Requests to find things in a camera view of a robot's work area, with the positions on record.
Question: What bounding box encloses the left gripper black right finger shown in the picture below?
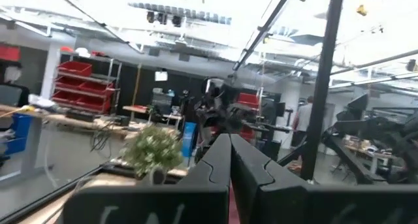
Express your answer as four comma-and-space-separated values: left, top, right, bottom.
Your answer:
231, 134, 418, 224

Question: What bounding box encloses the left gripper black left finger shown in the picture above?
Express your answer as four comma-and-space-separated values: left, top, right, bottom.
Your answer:
61, 134, 232, 224

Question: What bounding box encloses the small green potted plant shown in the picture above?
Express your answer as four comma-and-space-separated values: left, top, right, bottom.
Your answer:
119, 125, 184, 185

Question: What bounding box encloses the person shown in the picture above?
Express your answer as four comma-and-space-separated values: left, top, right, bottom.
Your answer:
291, 95, 314, 146

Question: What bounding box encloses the black background monitor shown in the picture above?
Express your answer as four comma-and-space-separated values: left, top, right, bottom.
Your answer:
346, 93, 370, 112

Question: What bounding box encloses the wooden workbench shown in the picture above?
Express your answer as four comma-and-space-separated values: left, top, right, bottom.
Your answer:
0, 103, 177, 138

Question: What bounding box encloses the red storage bin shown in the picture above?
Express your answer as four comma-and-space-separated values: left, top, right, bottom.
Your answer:
57, 60, 93, 77
76, 95, 112, 113
52, 89, 81, 104
80, 81, 115, 96

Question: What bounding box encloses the metal storage shelf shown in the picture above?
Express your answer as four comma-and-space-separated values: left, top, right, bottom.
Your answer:
52, 50, 123, 116

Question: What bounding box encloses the black ceiling spotlight cluster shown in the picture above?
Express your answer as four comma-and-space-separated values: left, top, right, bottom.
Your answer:
146, 10, 184, 27

